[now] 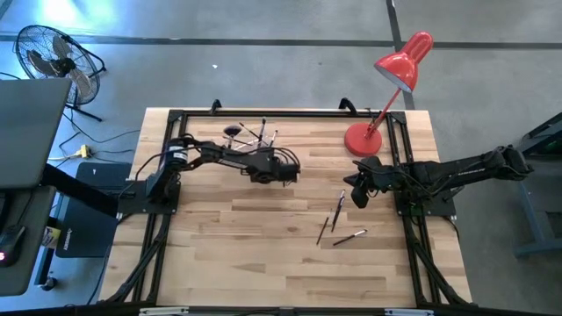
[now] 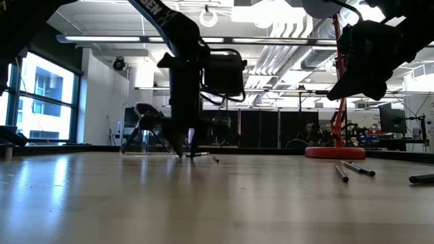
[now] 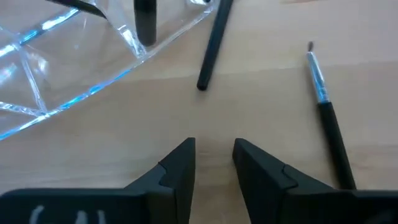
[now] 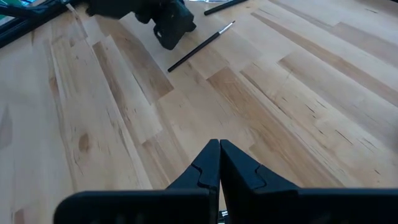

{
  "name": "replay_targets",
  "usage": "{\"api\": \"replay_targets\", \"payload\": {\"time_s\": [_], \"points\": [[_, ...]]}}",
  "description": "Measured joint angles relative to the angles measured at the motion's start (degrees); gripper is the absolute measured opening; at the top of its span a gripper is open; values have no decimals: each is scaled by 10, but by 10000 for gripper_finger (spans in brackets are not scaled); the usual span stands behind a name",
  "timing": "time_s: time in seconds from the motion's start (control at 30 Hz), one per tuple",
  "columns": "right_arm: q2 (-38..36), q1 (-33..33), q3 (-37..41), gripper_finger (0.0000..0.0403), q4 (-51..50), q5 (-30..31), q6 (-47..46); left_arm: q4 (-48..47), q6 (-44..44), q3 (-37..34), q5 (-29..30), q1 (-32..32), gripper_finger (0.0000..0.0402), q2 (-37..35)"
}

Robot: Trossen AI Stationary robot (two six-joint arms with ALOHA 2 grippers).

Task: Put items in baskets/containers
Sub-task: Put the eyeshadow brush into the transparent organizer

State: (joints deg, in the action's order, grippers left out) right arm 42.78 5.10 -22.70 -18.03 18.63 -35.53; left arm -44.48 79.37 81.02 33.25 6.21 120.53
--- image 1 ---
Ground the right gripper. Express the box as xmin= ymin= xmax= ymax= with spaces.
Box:
xmin=344 ymin=155 xmax=399 ymax=209

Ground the long black makeup brush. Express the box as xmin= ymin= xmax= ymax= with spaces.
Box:
xmin=330 ymin=189 xmax=347 ymax=233

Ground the thin black makeup brush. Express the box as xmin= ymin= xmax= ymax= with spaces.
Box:
xmin=315 ymin=209 xmax=333 ymax=247
xmin=238 ymin=121 xmax=262 ymax=140

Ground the fan-shaped makeup brush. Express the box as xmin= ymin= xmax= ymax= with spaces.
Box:
xmin=222 ymin=124 xmax=243 ymax=149

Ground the black brush long silver ferrule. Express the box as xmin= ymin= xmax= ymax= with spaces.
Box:
xmin=332 ymin=228 xmax=368 ymax=247

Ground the clear acrylic organizer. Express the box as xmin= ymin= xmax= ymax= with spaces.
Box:
xmin=223 ymin=129 xmax=270 ymax=153

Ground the red desk lamp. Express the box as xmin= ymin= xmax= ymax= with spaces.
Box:
xmin=343 ymin=30 xmax=435 ymax=158

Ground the blue-grey metal cart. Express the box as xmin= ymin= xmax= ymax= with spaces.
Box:
xmin=511 ymin=111 xmax=562 ymax=259

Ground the yellow power plug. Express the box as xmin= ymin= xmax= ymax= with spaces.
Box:
xmin=47 ymin=144 xmax=94 ymax=162

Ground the black diagonal support beam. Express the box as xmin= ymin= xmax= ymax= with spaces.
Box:
xmin=40 ymin=163 xmax=120 ymax=219

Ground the black computer case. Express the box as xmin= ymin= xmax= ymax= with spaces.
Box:
xmin=54 ymin=161 xmax=133 ymax=259

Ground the yellow and black box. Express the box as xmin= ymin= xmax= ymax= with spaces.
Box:
xmin=41 ymin=226 xmax=62 ymax=250

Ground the black floor fan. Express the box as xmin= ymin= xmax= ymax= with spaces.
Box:
xmin=14 ymin=25 xmax=108 ymax=123

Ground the large grey panel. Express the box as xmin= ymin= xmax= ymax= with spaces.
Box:
xmin=0 ymin=78 xmax=74 ymax=190

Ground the dark grey desk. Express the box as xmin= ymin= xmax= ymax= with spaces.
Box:
xmin=0 ymin=186 xmax=57 ymax=298

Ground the black computer mouse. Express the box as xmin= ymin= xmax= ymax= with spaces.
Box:
xmin=0 ymin=225 xmax=26 ymax=268

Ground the black aluminium table frame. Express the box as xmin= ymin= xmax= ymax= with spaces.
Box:
xmin=98 ymin=107 xmax=473 ymax=311

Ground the silver edge bracket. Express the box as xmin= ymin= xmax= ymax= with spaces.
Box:
xmin=385 ymin=308 xmax=435 ymax=316
xmin=139 ymin=306 xmax=190 ymax=316

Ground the black floor cable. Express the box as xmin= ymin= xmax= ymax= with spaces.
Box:
xmin=59 ymin=109 xmax=142 ymax=153

